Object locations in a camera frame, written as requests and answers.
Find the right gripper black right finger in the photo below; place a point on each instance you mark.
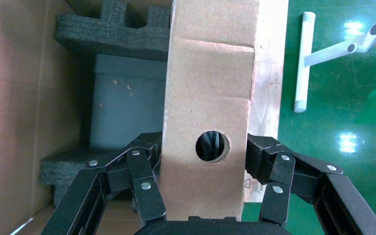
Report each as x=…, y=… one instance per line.
x=275, y=201

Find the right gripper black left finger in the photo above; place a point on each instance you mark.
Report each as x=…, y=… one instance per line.
x=147, y=201

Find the small cardboard box with hole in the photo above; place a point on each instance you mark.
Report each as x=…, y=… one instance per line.
x=207, y=81

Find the large open cardboard carton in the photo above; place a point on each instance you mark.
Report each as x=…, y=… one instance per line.
x=13, y=97

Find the dark grey foam insert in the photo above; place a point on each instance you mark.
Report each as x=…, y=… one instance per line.
x=61, y=168
x=110, y=39

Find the grey flat panel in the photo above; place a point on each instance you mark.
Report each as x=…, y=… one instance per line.
x=126, y=107

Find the white tubular table frame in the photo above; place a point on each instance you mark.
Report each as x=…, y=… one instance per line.
x=304, y=65

